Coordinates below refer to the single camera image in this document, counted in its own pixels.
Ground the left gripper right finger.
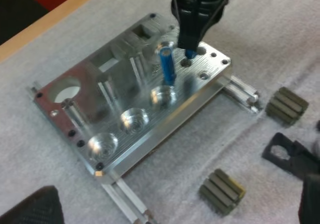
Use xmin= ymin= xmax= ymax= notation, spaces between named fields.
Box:
xmin=298 ymin=173 xmax=320 ymax=224

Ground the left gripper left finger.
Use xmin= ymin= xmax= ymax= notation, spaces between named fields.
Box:
xmin=0 ymin=185 xmax=65 ymax=224

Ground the bright blue cylinder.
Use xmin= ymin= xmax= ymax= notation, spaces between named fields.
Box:
xmin=159 ymin=46 xmax=176 ymax=85
xmin=184 ymin=48 xmax=199 ymax=60

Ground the dark ribbed drum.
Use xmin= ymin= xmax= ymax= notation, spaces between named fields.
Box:
xmin=264 ymin=86 xmax=310 ymax=127

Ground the metal plate on aluminium rails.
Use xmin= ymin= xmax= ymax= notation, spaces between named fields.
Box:
xmin=26 ymin=13 xmax=263 ymax=224

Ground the flat black bracket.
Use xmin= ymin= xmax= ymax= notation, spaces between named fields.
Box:
xmin=261 ymin=132 xmax=320 ymax=182

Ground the dark green ribbed ring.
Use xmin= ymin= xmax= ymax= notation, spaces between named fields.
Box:
xmin=199 ymin=168 xmax=247 ymax=217

